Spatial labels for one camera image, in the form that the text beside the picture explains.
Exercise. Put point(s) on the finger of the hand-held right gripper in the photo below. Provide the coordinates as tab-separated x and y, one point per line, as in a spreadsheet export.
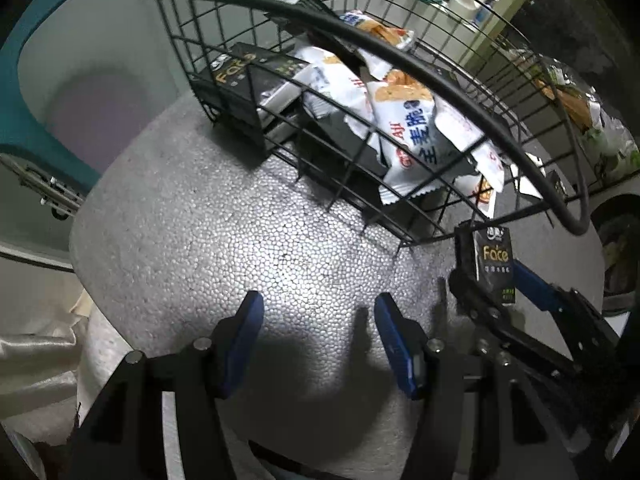
465	280
537	290

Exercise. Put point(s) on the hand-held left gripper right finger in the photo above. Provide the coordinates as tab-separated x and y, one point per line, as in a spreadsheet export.
400	350

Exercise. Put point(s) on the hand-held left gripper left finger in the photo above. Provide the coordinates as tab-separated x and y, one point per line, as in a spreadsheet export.
239	345

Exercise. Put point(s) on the black facial tissue pack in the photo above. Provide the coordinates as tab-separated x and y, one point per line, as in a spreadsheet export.
495	265

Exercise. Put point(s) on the white snack packet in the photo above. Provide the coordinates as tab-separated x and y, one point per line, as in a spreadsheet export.
485	195
330	85
415	150
380	30

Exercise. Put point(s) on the clear bag of vegetables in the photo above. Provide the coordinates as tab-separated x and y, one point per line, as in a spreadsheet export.
575	100

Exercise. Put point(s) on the white satin cloth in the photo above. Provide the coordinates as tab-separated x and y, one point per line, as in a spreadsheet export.
35	365

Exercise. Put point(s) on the teal chair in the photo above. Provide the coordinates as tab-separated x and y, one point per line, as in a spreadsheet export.
20	125

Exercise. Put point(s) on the metal chair bracket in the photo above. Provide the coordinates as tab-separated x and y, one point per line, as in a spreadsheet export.
50	187

